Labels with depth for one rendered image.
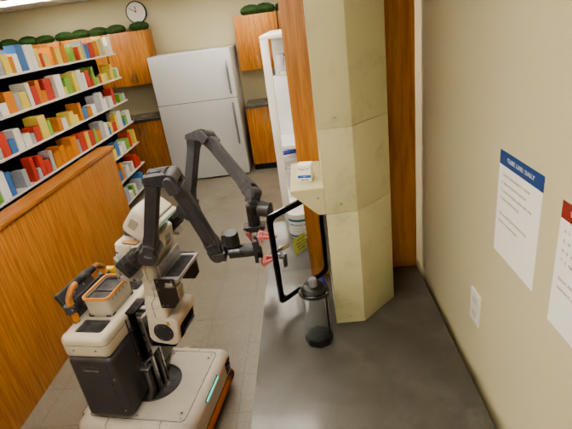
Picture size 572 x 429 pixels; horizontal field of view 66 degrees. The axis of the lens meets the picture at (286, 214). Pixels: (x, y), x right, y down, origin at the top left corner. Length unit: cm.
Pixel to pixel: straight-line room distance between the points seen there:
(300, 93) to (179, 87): 484
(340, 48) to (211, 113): 519
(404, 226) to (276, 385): 90
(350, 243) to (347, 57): 63
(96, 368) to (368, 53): 189
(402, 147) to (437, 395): 95
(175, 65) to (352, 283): 523
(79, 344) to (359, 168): 156
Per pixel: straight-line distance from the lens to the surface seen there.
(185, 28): 716
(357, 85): 147
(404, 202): 199
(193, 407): 255
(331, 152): 148
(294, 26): 178
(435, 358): 166
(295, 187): 155
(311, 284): 157
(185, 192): 170
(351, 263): 165
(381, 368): 161
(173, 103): 662
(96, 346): 234
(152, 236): 186
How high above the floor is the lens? 205
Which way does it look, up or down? 24 degrees down
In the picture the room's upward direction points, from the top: 8 degrees counter-clockwise
